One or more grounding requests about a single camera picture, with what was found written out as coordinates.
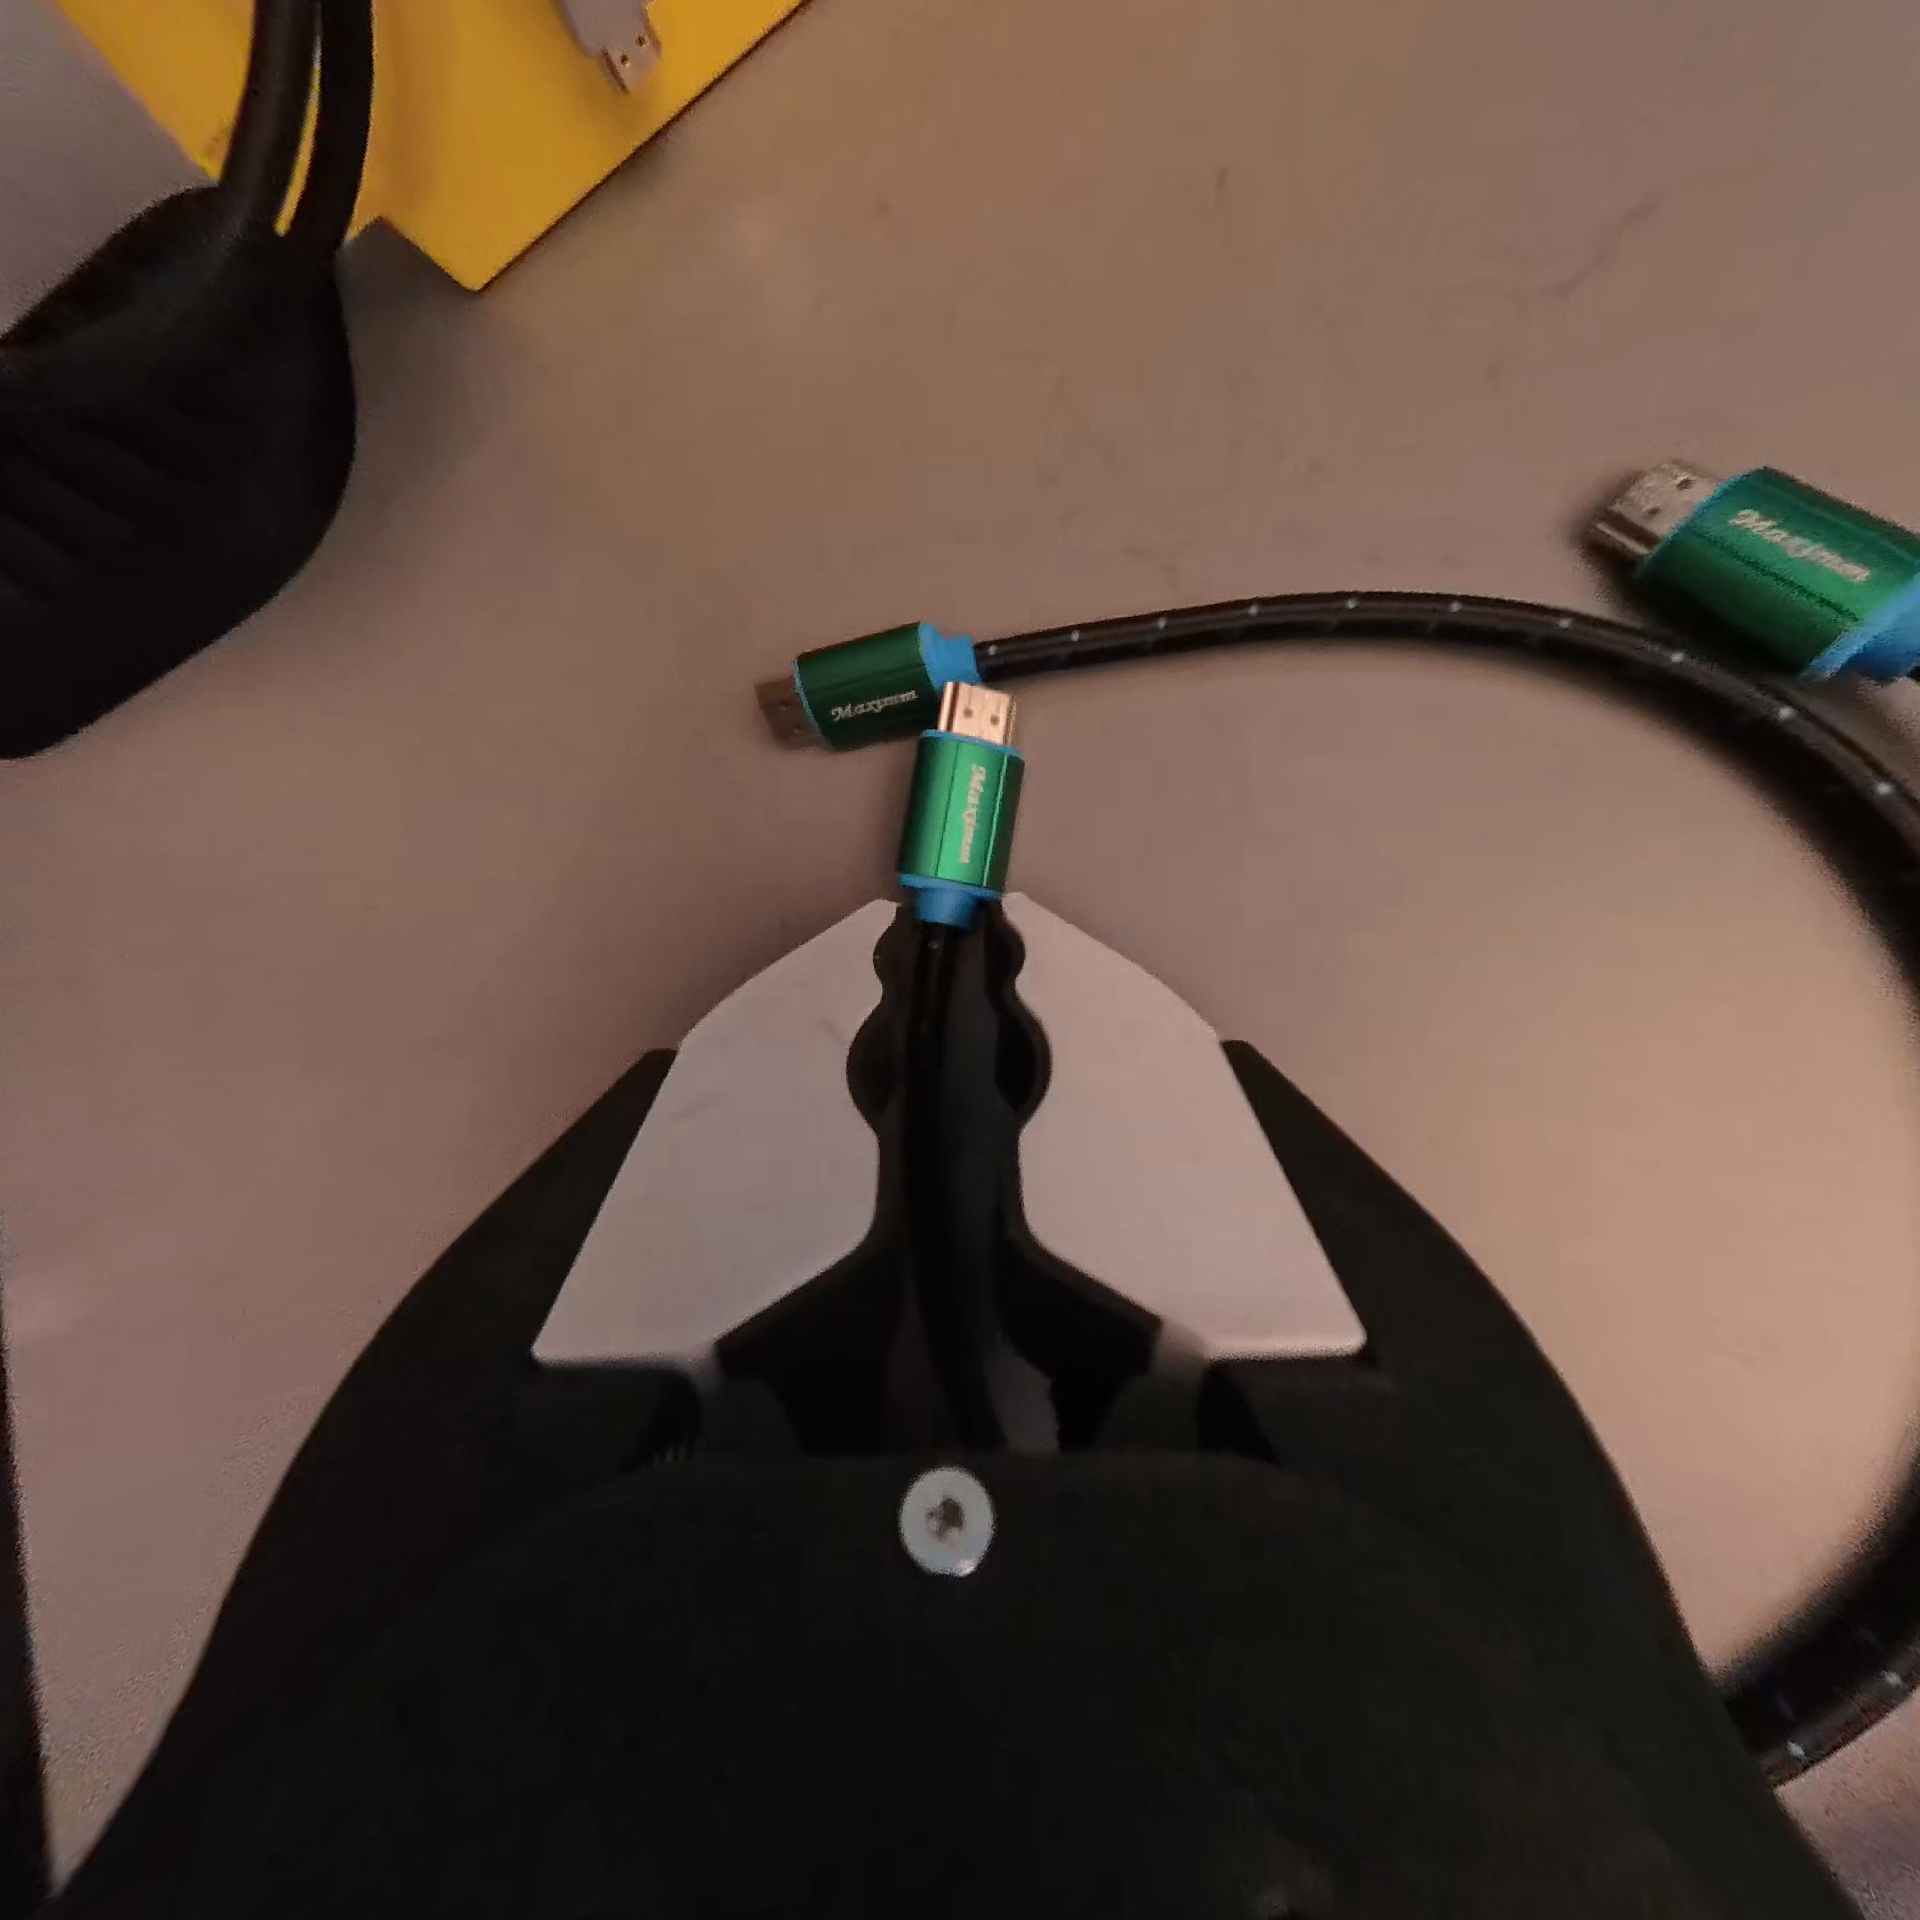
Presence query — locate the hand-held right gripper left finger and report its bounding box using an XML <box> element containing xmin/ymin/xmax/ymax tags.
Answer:
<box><xmin>533</xmin><ymin>899</ymin><xmax>919</xmax><ymax>1455</ymax></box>

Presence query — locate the green-plug braided hdmi cable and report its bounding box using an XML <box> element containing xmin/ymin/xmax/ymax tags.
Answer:
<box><xmin>1588</xmin><ymin>457</ymin><xmax>1920</xmax><ymax>685</ymax></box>
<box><xmin>753</xmin><ymin>590</ymin><xmax>1920</xmax><ymax>1791</ymax></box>

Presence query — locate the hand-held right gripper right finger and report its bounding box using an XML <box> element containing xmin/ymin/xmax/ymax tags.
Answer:
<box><xmin>980</xmin><ymin>893</ymin><xmax>1366</xmax><ymax>1455</ymax></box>

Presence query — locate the yellow board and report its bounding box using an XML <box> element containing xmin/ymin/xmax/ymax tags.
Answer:
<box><xmin>176</xmin><ymin>0</ymin><xmax>813</xmax><ymax>295</ymax></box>

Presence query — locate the thick black cable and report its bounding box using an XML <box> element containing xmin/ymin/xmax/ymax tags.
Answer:
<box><xmin>283</xmin><ymin>0</ymin><xmax>375</xmax><ymax>251</ymax></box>
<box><xmin>223</xmin><ymin>0</ymin><xmax>325</xmax><ymax>234</ymax></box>

